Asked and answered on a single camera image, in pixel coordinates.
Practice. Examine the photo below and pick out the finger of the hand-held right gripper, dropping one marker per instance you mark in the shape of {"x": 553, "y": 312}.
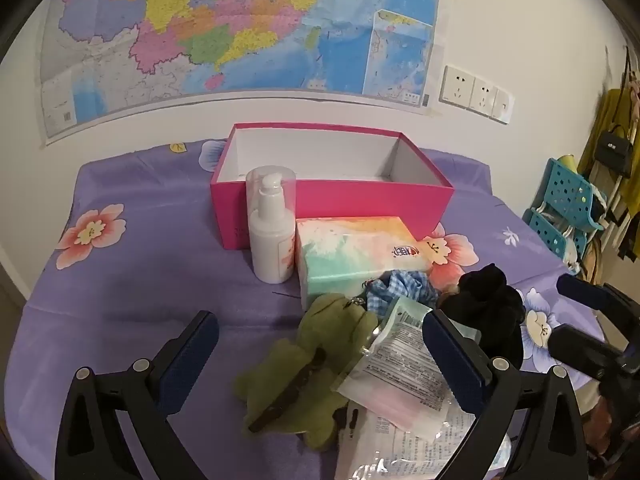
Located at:
{"x": 580, "y": 350}
{"x": 580, "y": 291}

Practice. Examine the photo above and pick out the clear printed plastic packet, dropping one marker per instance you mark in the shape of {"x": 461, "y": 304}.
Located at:
{"x": 400, "y": 452}

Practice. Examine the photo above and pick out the green plush toy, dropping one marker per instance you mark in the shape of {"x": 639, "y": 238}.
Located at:
{"x": 295, "y": 375}

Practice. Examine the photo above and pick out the pink cardboard box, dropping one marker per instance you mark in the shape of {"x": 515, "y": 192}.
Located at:
{"x": 350, "y": 205}

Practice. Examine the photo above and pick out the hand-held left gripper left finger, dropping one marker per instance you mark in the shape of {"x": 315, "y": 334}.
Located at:
{"x": 190, "y": 355}

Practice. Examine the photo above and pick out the yellow hanging garment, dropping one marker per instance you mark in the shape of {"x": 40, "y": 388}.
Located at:
{"x": 607, "y": 110}

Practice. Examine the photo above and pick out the beige fluffy scrunchie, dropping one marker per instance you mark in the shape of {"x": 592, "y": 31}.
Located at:
{"x": 450, "y": 289}

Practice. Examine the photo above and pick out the white wall socket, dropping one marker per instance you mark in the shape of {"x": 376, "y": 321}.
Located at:
{"x": 457, "y": 86}
{"x": 482, "y": 95}

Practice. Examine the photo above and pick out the blue perforated plastic rack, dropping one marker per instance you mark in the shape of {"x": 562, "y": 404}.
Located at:
{"x": 565, "y": 185}

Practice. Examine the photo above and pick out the purple floral bedsheet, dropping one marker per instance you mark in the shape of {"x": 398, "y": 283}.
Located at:
{"x": 150, "y": 260}

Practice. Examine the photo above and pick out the colourful wall map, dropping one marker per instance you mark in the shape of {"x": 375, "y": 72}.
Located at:
{"x": 200, "y": 35}

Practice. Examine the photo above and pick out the face mask packet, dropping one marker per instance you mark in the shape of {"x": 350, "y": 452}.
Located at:
{"x": 395, "y": 360}

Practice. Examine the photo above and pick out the white pump bottle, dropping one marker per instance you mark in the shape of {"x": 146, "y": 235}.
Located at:
{"x": 270, "y": 240}

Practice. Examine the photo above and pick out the blue gingham scrunchie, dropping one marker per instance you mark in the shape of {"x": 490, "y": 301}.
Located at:
{"x": 405, "y": 285}

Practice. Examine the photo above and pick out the pastel tissue pack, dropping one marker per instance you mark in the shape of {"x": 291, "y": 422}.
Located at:
{"x": 345, "y": 255}

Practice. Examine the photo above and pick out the black scrunchie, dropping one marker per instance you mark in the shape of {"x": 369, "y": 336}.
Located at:
{"x": 480, "y": 305}

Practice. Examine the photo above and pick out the black handbag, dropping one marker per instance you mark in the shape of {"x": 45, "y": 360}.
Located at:
{"x": 612, "y": 152}

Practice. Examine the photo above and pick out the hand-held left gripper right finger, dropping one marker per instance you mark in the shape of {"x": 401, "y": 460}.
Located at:
{"x": 450, "y": 360}

